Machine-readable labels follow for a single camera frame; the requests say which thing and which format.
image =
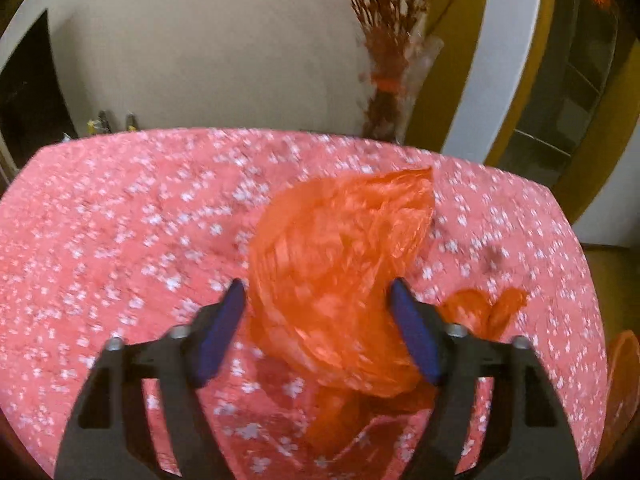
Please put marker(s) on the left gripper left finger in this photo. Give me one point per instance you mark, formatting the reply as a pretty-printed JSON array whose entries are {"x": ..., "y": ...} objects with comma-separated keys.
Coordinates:
[{"x": 138, "y": 415}]

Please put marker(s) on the orange plastic bag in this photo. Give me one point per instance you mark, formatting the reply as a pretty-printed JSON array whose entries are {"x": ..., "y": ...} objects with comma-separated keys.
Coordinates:
[
  {"x": 319, "y": 265},
  {"x": 483, "y": 316}
]

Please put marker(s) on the orange lined trash basket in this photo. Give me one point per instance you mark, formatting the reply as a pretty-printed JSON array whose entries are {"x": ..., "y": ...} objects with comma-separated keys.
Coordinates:
[{"x": 623, "y": 389}]

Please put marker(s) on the glass sliding door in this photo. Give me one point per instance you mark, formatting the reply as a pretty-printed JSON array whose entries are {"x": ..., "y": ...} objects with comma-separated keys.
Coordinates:
[{"x": 586, "y": 42}]

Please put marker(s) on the red branch vase decoration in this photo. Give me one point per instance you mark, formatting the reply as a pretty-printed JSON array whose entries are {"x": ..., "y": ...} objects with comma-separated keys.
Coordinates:
[{"x": 401, "y": 54}]

